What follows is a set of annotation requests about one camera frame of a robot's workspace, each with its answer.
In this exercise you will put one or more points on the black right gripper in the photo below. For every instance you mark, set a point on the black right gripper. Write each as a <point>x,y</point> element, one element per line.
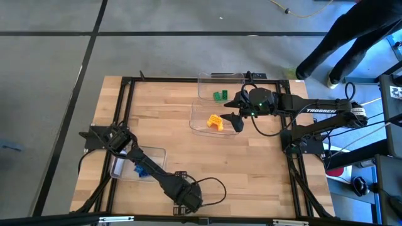
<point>246,103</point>

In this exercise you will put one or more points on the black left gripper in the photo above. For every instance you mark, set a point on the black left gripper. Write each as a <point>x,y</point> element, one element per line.
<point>185,194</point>

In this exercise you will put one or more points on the green toy building block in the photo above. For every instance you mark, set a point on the green toy building block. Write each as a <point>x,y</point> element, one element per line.
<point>217,96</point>
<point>225,94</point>

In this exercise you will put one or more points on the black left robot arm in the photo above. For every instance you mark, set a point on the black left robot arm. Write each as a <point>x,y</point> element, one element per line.
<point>147,163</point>

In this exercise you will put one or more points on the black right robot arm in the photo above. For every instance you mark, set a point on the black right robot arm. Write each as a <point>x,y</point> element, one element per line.
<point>320,110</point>

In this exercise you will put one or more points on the clear plastic bin white label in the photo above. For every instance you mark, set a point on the clear plastic bin white label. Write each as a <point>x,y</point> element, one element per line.
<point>157,153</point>

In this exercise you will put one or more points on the red round object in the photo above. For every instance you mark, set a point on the red round object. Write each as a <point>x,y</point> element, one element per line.
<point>334,172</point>

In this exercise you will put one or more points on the black desk leg beam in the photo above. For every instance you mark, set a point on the black desk leg beam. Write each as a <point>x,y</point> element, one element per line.
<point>355,155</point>

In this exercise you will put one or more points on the black desk foot bar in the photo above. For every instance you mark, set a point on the black desk foot bar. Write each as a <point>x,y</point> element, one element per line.
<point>361,80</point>

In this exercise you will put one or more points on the person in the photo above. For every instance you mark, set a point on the person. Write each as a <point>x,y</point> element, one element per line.
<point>345,31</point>

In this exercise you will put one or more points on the black headphones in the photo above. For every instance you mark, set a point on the black headphones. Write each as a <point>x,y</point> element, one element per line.
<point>360,186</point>

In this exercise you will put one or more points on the black desk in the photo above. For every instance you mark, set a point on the black desk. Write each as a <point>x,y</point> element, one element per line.
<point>389,188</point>
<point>392,125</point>

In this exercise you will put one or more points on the black white marker tag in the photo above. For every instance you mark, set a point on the black white marker tag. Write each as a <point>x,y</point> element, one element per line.
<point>396,92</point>

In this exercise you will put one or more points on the black aluminium table frame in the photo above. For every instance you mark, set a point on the black aluminium table frame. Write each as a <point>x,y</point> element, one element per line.
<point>188,79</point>

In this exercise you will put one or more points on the silver rail bracket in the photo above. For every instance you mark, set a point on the silver rail bracket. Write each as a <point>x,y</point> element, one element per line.
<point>290,222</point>
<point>116,219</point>

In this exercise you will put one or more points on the black camera rail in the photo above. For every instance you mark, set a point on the black camera rail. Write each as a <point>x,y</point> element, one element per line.
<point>63,219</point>

